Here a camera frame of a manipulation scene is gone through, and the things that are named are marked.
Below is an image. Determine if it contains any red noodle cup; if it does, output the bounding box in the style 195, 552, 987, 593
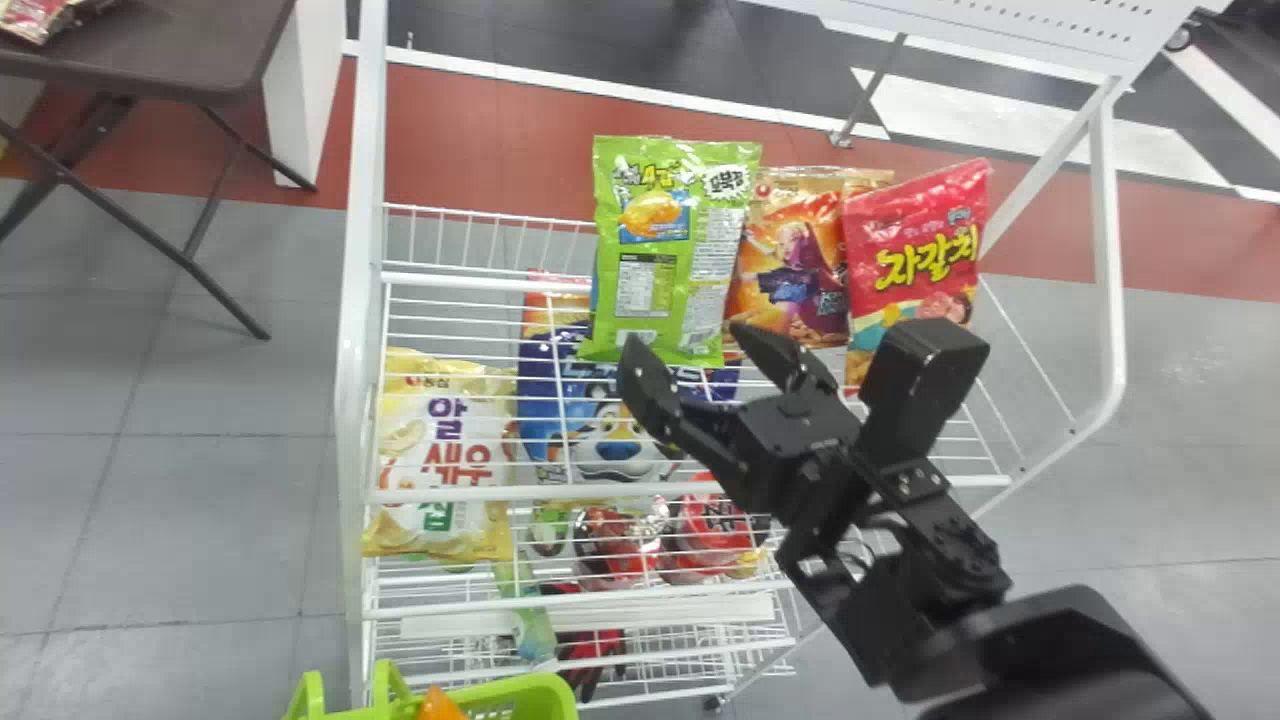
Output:
664, 478, 773, 585
574, 503, 673, 588

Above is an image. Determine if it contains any blue cereal bag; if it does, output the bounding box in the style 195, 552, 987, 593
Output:
516, 269, 743, 488

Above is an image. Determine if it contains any green basket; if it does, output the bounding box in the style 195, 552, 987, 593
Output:
282, 659, 580, 720

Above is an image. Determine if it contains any white wire rack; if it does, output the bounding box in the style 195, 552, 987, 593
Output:
335, 0, 1203, 713

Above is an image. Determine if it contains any yellow snack packet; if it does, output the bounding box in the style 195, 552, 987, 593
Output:
361, 346, 518, 563

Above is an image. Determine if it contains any dark side table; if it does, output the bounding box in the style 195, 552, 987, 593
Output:
0, 0, 322, 342

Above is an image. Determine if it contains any orange snack packet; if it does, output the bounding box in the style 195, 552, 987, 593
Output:
724, 165, 897, 353

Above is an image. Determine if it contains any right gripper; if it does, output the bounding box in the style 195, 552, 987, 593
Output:
615, 319, 873, 547

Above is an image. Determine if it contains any green snack packet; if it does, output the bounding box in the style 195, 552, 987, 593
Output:
577, 135, 764, 370

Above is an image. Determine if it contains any red snack packet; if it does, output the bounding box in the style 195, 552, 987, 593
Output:
0, 0, 79, 47
841, 157, 994, 393

